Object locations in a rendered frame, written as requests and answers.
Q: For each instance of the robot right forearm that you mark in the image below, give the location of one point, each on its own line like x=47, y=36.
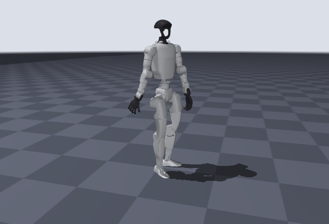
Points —
x=142, y=85

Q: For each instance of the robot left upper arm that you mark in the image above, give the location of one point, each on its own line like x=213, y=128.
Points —
x=178, y=61

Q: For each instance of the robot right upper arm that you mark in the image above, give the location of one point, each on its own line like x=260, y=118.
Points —
x=149, y=52

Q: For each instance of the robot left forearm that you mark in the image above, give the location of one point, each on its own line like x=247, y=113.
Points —
x=184, y=82

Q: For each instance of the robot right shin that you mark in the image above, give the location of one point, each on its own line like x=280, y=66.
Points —
x=159, y=150

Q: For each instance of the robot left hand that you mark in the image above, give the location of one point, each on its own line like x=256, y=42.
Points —
x=189, y=101

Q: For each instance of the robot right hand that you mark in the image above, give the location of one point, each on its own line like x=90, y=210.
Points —
x=135, y=104

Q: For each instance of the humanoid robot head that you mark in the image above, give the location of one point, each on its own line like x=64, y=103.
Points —
x=162, y=25

